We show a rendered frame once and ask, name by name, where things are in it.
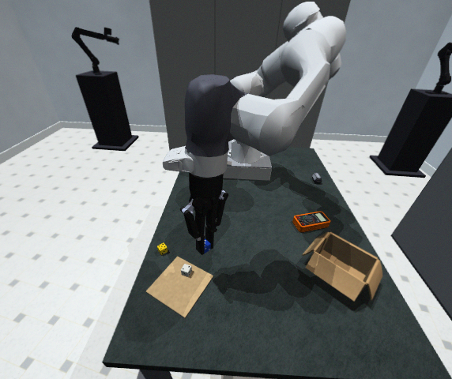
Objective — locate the blue die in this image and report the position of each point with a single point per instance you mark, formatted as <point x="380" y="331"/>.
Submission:
<point x="207" y="246"/>

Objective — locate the tan square mat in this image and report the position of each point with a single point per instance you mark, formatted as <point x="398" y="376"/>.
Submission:
<point x="179" y="292"/>

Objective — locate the orange rectangular block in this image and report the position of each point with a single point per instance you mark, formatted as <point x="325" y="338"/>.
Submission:
<point x="311" y="221"/>

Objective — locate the yellow die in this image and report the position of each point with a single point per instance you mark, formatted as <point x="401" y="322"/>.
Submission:
<point x="162" y="248"/>

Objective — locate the white die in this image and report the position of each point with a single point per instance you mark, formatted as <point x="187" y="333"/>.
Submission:
<point x="186" y="270"/>

